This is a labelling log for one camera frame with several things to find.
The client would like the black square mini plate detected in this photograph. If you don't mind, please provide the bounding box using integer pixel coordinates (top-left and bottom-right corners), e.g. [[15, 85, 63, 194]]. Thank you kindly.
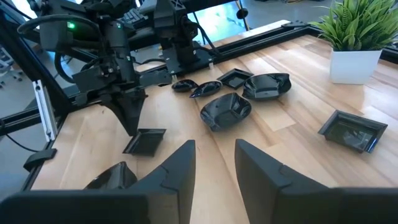
[[216, 68, 255, 90], [317, 109, 389, 154], [123, 128, 167, 157]]

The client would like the black round part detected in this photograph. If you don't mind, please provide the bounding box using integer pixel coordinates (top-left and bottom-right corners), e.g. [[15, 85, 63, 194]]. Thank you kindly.
[[241, 72, 292, 101]]

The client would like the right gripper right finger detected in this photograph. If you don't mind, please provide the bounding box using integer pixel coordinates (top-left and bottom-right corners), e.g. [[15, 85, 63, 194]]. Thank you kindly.
[[234, 138, 398, 224]]

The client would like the small black round knob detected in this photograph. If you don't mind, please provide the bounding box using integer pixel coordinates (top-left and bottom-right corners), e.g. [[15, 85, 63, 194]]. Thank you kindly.
[[236, 7, 250, 21]]

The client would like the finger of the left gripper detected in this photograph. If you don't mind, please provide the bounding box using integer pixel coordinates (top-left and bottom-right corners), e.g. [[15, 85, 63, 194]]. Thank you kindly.
[[101, 92, 129, 135], [125, 91, 147, 137]]

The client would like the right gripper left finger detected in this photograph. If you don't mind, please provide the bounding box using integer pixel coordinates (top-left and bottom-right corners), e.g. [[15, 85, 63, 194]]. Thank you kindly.
[[0, 139, 197, 224]]

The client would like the silver aluminium extrusion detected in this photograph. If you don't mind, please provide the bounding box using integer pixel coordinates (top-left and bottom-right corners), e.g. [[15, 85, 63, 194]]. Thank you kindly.
[[32, 80, 58, 142]]

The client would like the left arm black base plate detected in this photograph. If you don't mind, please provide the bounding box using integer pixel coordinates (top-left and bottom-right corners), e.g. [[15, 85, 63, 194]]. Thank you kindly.
[[161, 46, 216, 76]]

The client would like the green plant in white pot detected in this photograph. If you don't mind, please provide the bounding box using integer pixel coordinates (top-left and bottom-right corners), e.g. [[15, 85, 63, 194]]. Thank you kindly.
[[309, 0, 398, 85]]

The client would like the black diamond-shaped mini plate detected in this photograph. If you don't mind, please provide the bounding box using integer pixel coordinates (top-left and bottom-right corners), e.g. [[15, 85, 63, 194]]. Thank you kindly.
[[84, 161, 138, 190], [200, 92, 252, 132]]

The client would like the backlit keyboard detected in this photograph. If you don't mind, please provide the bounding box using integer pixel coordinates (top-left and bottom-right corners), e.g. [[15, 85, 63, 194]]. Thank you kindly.
[[121, 7, 149, 29]]

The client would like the black teardrop mini plate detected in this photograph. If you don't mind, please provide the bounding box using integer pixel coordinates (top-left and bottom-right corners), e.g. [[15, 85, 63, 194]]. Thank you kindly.
[[171, 78, 199, 93], [189, 80, 223, 99]]

